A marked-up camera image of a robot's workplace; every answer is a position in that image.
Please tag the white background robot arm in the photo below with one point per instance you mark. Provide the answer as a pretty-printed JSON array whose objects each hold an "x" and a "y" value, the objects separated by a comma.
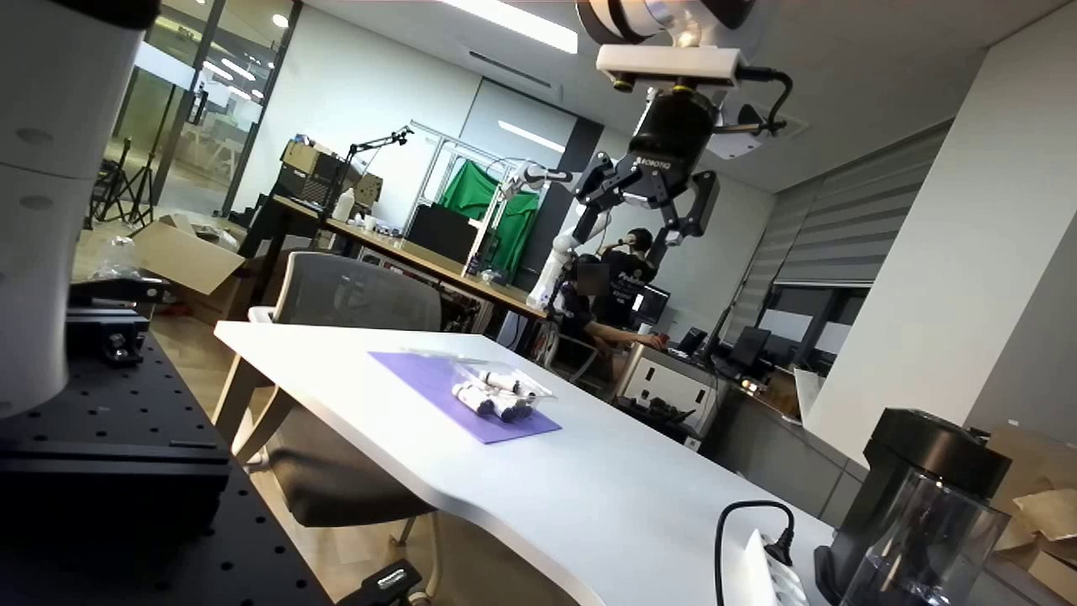
[{"x": 556, "y": 253}]

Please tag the flat cardboard box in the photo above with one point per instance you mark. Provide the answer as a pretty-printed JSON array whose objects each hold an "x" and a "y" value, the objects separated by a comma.
[{"x": 186, "y": 258}]

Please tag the green cloth backdrop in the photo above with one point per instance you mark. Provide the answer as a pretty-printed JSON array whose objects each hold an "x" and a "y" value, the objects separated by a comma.
[{"x": 477, "y": 191}]

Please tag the black perforated breadboard table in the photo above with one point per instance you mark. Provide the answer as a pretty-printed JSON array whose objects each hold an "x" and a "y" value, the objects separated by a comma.
[{"x": 170, "y": 391}]

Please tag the purple mat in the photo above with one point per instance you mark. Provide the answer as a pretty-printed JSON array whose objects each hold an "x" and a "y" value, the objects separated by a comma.
[{"x": 427, "y": 373}]

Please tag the white drawer cabinet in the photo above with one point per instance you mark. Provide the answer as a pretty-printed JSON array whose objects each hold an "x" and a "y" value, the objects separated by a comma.
[{"x": 673, "y": 387}]

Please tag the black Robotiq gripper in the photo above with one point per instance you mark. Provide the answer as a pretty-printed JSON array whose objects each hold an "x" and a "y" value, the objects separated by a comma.
[{"x": 673, "y": 129}]

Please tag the seated person in black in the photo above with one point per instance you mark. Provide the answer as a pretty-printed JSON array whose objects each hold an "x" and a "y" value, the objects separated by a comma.
[{"x": 590, "y": 307}]

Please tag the ceiling light panel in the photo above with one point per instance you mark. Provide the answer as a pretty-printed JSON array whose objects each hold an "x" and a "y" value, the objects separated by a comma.
[{"x": 517, "y": 20}]

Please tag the grey office chair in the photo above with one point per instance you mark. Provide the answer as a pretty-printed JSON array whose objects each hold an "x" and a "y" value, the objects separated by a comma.
[{"x": 357, "y": 290}]

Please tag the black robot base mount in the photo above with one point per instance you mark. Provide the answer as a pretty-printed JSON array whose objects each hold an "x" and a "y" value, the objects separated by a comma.
[{"x": 111, "y": 490}]

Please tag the clear plastic battery tray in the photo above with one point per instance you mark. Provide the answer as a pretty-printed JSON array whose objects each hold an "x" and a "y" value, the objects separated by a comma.
[{"x": 499, "y": 391}]

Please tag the grey window blind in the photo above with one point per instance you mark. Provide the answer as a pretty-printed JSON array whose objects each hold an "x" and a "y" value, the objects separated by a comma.
[{"x": 852, "y": 222}]

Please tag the open cardboard box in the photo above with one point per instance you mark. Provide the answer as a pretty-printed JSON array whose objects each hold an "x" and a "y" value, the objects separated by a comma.
[{"x": 1044, "y": 509}]

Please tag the wooden desk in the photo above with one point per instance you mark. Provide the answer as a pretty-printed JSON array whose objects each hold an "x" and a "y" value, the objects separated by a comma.
[{"x": 383, "y": 240}]

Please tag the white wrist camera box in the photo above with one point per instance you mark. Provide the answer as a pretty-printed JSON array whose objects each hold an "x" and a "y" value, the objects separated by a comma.
[{"x": 669, "y": 65}]

